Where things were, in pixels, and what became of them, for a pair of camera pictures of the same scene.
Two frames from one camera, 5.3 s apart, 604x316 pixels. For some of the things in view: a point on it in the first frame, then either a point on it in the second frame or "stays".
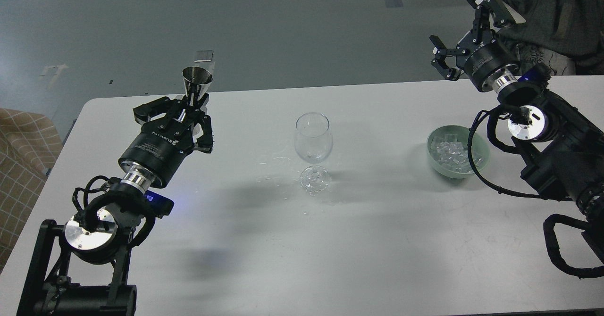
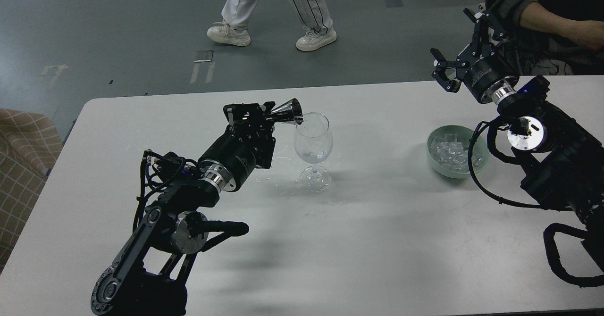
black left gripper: x=158 y=151 -> x=248 y=143
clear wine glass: x=313 y=140 stays
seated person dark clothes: x=564 y=29 stays
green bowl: x=448 y=147 stays
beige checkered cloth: x=30 y=145 stays
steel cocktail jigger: x=195 y=76 -> x=291 y=111
